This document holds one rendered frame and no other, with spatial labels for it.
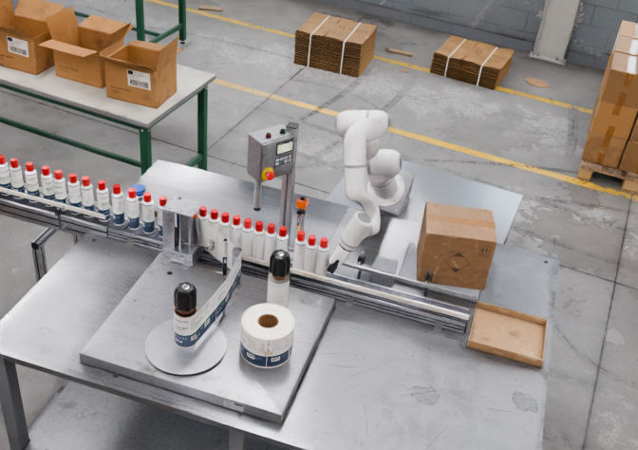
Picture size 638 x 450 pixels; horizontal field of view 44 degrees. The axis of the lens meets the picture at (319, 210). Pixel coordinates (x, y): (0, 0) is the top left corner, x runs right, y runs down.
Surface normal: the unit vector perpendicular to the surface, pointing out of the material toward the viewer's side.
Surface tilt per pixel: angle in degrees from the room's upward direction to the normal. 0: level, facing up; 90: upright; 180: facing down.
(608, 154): 90
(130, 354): 0
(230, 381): 0
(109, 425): 0
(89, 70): 90
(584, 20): 90
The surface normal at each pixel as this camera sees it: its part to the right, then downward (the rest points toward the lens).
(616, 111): -0.38, 0.46
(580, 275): 0.08, -0.82
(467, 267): -0.11, 0.56
